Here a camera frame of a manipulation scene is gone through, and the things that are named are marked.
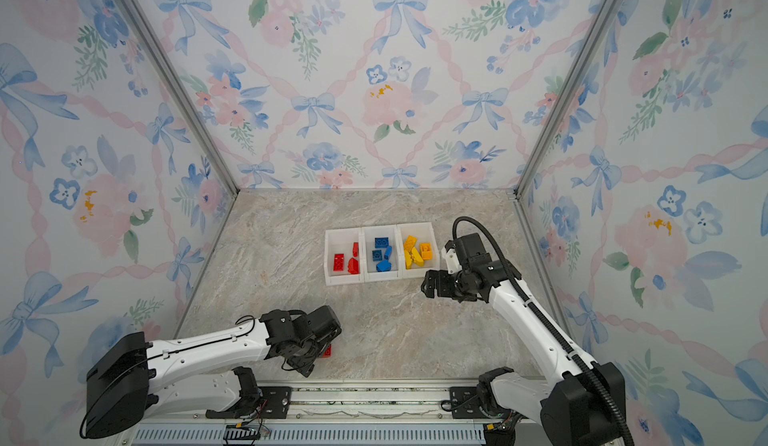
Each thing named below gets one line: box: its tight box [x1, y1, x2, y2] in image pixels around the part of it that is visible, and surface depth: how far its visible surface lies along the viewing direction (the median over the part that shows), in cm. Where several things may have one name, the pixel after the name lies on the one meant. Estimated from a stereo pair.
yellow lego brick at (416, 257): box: [411, 247, 424, 267], surface depth 100 cm
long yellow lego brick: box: [404, 235, 417, 252], surface depth 105 cm
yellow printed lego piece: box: [420, 242, 433, 261], surface depth 100 cm
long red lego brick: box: [333, 253, 345, 272], surface depth 99 cm
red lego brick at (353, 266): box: [347, 257, 360, 274], surface depth 99 cm
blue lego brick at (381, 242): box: [375, 237, 389, 248], surface depth 105 cm
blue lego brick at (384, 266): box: [376, 259, 393, 272], surface depth 99 cm
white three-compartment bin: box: [324, 223, 441, 286], surface depth 100 cm
